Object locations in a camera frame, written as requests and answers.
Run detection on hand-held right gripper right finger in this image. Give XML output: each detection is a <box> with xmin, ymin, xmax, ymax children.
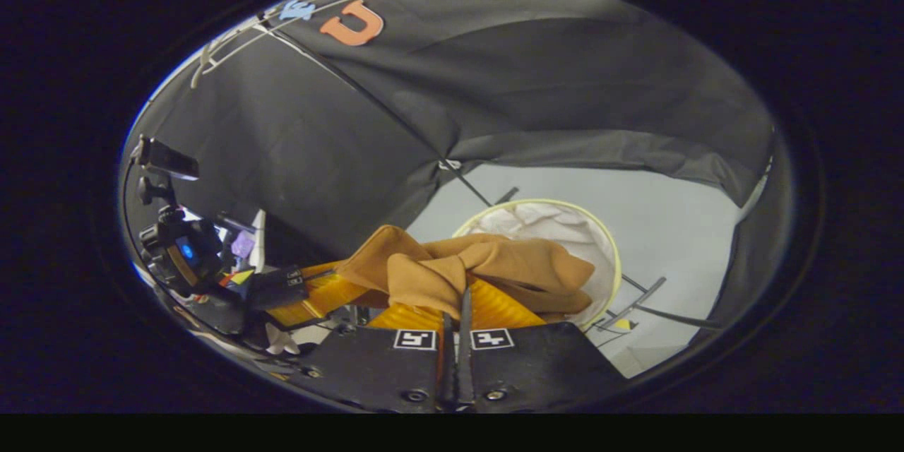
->
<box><xmin>456</xmin><ymin>285</ymin><xmax>628</xmax><ymax>415</ymax></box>

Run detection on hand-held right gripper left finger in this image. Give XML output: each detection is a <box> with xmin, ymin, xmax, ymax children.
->
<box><xmin>288</xmin><ymin>302</ymin><xmax>454</xmax><ymax>415</ymax></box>

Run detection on brown short-sleeved shirt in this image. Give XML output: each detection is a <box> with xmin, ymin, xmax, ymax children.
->
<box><xmin>334</xmin><ymin>224</ymin><xmax>597</xmax><ymax>322</ymax></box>

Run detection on white mesh laundry hamper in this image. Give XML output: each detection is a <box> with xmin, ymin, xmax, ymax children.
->
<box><xmin>452</xmin><ymin>198</ymin><xmax>624</xmax><ymax>331</ymax></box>

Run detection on black clothes rack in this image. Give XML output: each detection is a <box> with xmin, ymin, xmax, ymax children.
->
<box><xmin>258</xmin><ymin>14</ymin><xmax>725</xmax><ymax>333</ymax></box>

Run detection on computer monitor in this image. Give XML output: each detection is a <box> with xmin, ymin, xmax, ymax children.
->
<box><xmin>212</xmin><ymin>208</ymin><xmax>269</xmax><ymax>276</ymax></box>

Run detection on black backdrop cloth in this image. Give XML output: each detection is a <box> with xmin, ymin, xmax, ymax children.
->
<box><xmin>124</xmin><ymin>0</ymin><xmax>788</xmax><ymax>340</ymax></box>

